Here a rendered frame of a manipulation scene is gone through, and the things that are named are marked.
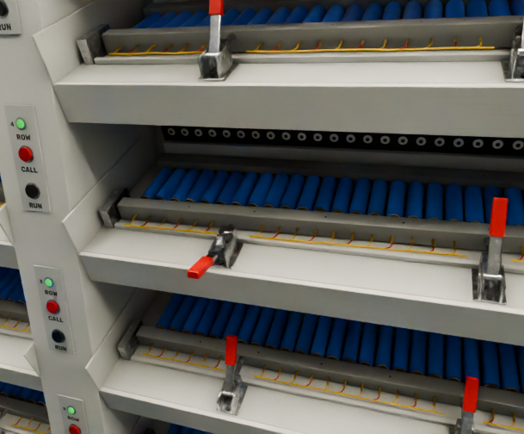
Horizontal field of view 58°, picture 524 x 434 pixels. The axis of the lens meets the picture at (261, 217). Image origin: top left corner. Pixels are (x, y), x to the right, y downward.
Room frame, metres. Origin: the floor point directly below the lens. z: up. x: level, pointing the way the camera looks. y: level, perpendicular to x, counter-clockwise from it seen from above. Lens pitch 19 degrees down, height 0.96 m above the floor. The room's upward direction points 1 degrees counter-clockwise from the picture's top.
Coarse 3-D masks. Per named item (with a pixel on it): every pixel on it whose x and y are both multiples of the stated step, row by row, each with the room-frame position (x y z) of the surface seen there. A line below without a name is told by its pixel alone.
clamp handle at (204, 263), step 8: (216, 240) 0.47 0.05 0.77; (224, 240) 0.47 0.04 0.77; (216, 248) 0.46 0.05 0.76; (224, 248) 0.47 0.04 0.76; (208, 256) 0.45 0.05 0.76; (216, 256) 0.45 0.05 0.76; (200, 264) 0.42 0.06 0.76; (208, 264) 0.43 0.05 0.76; (192, 272) 0.41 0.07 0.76; (200, 272) 0.41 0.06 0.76
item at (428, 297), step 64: (128, 192) 0.62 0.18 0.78; (128, 256) 0.50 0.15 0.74; (192, 256) 0.49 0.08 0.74; (256, 256) 0.48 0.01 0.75; (320, 256) 0.47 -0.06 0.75; (448, 256) 0.45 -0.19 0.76; (512, 256) 0.44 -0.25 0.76; (384, 320) 0.42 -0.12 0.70; (448, 320) 0.39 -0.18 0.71; (512, 320) 0.37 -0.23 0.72
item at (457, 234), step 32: (128, 224) 0.55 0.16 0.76; (192, 224) 0.54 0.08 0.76; (224, 224) 0.53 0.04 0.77; (256, 224) 0.51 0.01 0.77; (288, 224) 0.50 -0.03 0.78; (320, 224) 0.49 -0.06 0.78; (352, 224) 0.48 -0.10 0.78; (384, 224) 0.47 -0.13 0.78; (416, 224) 0.46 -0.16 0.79; (448, 224) 0.46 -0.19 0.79; (480, 224) 0.45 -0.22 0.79
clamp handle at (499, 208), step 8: (496, 200) 0.41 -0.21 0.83; (504, 200) 0.40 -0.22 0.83; (496, 208) 0.40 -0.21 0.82; (504, 208) 0.40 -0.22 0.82; (496, 216) 0.40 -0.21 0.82; (504, 216) 0.40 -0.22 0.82; (496, 224) 0.40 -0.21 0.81; (504, 224) 0.40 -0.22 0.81; (496, 232) 0.40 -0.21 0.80; (504, 232) 0.40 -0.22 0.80; (496, 240) 0.40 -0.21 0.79; (496, 248) 0.40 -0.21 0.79; (488, 256) 0.40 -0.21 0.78; (496, 256) 0.39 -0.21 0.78; (488, 264) 0.39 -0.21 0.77; (496, 264) 0.39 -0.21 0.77; (488, 272) 0.39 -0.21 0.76; (496, 272) 0.39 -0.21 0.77
